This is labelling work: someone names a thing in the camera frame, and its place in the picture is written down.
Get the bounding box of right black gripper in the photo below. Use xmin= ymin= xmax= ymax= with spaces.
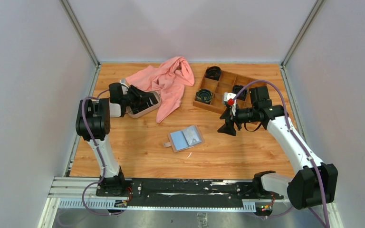
xmin=218 ymin=103 xmax=258 ymax=136

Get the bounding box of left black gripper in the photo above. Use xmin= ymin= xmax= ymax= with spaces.
xmin=121 ymin=85 xmax=152 ymax=108

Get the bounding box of beige oval card tray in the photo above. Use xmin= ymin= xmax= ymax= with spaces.
xmin=126 ymin=91 xmax=162 ymax=118

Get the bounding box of pink card holder wallet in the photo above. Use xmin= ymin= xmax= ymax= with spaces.
xmin=163 ymin=125 xmax=204 ymax=153

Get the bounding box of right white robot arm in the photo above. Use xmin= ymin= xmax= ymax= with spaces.
xmin=218 ymin=86 xmax=338 ymax=209

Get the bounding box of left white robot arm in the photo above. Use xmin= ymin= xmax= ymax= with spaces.
xmin=76 ymin=82 xmax=161 ymax=196

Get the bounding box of white VIP card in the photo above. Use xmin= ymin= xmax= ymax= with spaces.
xmin=182 ymin=125 xmax=202 ymax=147

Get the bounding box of rolled belt middle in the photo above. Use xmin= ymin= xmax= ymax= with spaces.
xmin=231 ymin=85 xmax=248 ymax=101

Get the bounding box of rolled belt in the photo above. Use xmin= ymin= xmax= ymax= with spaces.
xmin=204 ymin=66 xmax=222 ymax=81
xmin=231 ymin=85 xmax=248 ymax=101
xmin=195 ymin=88 xmax=213 ymax=105

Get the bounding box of pink cloth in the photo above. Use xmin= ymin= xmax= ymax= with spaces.
xmin=126 ymin=57 xmax=195 ymax=124

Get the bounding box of wooden divided tray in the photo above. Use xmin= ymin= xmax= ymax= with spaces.
xmin=193 ymin=70 xmax=255 ymax=114

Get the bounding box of rolled belt front left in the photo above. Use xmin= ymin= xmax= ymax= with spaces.
xmin=195 ymin=88 xmax=213 ymax=105

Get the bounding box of rolled belt back left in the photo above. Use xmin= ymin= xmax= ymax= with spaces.
xmin=204 ymin=66 xmax=222 ymax=81

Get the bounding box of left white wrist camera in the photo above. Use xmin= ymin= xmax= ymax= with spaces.
xmin=119 ymin=78 xmax=129 ymax=95

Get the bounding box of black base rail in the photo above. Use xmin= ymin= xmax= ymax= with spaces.
xmin=95 ymin=178 xmax=283 ymax=212

